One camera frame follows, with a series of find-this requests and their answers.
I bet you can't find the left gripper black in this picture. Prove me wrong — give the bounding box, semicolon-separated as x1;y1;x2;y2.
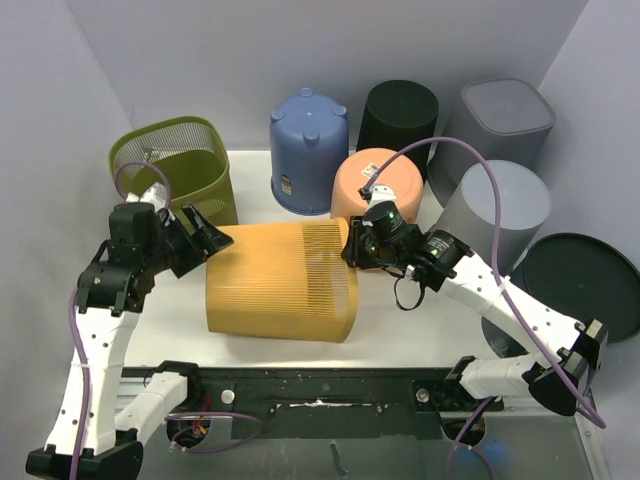
145;204;234;276

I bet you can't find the tan round bin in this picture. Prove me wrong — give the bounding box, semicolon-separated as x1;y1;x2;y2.
329;147;426;273

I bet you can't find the tan mesh square basket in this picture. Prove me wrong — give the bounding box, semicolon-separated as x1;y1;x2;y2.
205;218;359;343

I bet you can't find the light grey round bin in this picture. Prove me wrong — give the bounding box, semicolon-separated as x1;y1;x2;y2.
435;159;552;276

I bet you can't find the blue round bin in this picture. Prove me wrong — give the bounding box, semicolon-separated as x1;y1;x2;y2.
270;88;349;216

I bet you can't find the black ribbed round bin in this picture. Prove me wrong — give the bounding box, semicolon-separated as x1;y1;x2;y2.
356;79;439;151

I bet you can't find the grey mesh square basket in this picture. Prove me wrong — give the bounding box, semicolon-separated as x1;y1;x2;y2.
427;78;555;206

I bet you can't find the dark navy round bin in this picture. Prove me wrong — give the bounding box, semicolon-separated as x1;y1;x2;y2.
498;232;639;343

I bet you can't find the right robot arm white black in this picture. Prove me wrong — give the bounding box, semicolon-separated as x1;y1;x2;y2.
342;201;608;416

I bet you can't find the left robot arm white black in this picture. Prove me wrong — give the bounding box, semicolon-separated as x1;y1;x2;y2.
25;202;233;479

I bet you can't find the green mesh square basket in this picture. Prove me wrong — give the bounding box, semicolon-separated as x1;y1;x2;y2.
108;116;238;226

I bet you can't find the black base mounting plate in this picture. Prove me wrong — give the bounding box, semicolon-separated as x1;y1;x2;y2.
119;365;501;442

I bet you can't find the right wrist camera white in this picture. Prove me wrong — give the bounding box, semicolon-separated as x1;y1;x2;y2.
358;184;396;209

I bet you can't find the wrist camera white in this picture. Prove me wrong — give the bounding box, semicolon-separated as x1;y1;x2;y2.
125;182;170;210
358;184;396;209

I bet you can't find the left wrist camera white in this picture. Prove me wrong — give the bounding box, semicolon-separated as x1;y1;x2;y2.
125;182;170;210

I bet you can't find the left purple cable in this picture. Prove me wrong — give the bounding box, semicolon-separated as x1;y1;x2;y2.
67;160;266;480

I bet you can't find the purple cable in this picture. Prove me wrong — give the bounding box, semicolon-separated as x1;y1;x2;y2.
356;136;607;480
67;160;266;480

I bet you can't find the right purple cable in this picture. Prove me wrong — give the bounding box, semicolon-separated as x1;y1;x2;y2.
356;136;607;480

